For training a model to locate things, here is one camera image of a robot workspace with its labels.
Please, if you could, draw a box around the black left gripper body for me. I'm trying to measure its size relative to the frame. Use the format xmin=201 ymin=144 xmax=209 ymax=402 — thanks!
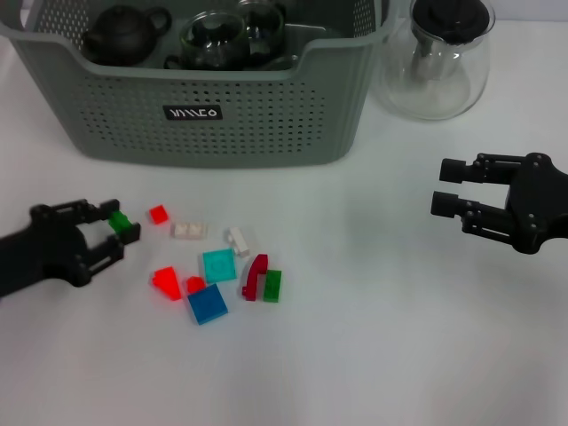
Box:
xmin=0 ymin=201 xmax=91 ymax=298

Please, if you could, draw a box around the clear glass carafe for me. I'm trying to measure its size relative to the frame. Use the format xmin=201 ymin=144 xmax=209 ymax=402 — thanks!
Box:
xmin=380 ymin=0 xmax=497 ymax=122

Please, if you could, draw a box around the white two-stud toy brick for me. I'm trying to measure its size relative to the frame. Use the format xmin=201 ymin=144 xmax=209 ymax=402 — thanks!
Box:
xmin=170 ymin=221 xmax=209 ymax=241

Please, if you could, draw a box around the grey-green perforated storage bin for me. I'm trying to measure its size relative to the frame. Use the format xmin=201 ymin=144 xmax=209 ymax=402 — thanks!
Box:
xmin=0 ymin=0 xmax=400 ymax=169

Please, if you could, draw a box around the teal flat square plate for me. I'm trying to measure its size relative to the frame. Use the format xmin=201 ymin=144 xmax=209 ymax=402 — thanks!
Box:
xmin=201 ymin=248 xmax=238 ymax=284

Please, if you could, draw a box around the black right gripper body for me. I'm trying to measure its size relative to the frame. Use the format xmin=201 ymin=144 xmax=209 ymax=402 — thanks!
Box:
xmin=503 ymin=151 xmax=568 ymax=256

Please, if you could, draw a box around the red sloped toy brick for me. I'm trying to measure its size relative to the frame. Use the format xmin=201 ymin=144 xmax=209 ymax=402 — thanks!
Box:
xmin=150 ymin=265 xmax=184 ymax=302

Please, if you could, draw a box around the small green toy brick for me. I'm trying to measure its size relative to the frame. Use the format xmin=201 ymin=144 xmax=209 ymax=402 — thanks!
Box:
xmin=108 ymin=210 xmax=136 ymax=235

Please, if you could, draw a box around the small white toy block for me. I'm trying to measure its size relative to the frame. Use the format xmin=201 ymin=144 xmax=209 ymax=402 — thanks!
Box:
xmin=224 ymin=226 xmax=251 ymax=258

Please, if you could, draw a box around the black carafe lid with strainer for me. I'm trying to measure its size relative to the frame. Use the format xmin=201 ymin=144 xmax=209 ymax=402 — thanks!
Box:
xmin=410 ymin=0 xmax=497 ymax=81

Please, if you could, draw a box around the blue flat square plate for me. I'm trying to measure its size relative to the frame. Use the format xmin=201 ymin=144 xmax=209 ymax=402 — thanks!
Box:
xmin=186 ymin=283 xmax=230 ymax=327

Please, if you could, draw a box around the long green toy brick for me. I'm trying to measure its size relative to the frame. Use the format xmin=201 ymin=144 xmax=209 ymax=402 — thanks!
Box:
xmin=262 ymin=269 xmax=284 ymax=304

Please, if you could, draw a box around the glass teacup with black base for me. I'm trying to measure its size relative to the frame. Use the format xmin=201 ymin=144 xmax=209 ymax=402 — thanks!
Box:
xmin=178 ymin=11 xmax=249 ymax=72
xmin=239 ymin=0 xmax=299 ymax=71
xmin=164 ymin=43 xmax=249 ymax=73

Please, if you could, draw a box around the black clay teapot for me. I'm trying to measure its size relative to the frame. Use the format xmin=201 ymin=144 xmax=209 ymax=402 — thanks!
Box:
xmin=83 ymin=4 xmax=173 ymax=67

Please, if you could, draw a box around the dark red curved toy piece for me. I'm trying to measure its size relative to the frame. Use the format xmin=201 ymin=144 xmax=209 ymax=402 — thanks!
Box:
xmin=241 ymin=253 xmax=271 ymax=302

